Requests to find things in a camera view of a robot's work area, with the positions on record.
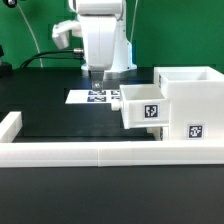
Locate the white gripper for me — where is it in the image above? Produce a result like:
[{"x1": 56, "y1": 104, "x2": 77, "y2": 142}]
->
[{"x1": 68, "y1": 0, "x2": 125, "y2": 90}]

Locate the white drawer one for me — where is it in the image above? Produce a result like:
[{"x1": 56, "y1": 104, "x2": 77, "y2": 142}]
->
[
  {"x1": 111, "y1": 84, "x2": 170, "y2": 129},
  {"x1": 147, "y1": 127, "x2": 168, "y2": 141}
]

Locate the white drawer front one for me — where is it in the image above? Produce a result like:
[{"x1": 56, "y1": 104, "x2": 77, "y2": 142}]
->
[{"x1": 147, "y1": 127, "x2": 168, "y2": 141}]

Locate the white drawer cabinet box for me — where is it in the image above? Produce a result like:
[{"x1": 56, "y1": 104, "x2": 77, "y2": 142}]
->
[{"x1": 154, "y1": 66, "x2": 224, "y2": 140}]

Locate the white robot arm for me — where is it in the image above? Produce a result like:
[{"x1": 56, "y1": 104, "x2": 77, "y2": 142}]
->
[{"x1": 68, "y1": 0, "x2": 137, "y2": 90}]

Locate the printed marker sheet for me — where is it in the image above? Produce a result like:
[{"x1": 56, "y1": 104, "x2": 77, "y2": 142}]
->
[{"x1": 65, "y1": 89, "x2": 120, "y2": 104}]

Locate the black device at left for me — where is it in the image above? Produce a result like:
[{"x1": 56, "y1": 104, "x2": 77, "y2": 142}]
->
[{"x1": 0, "y1": 45, "x2": 13, "y2": 78}]

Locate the black cable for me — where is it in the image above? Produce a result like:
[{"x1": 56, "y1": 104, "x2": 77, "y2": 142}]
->
[{"x1": 19, "y1": 48, "x2": 86, "y2": 69}]

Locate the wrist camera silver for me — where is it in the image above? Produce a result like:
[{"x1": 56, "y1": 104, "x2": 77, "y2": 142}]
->
[{"x1": 52, "y1": 20, "x2": 82, "y2": 49}]

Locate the white cable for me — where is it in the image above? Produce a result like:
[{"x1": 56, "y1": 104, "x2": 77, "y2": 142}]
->
[{"x1": 15, "y1": 2, "x2": 45, "y2": 69}]

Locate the white U-shaped border frame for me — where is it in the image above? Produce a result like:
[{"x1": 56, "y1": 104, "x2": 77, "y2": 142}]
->
[{"x1": 0, "y1": 112, "x2": 224, "y2": 168}]

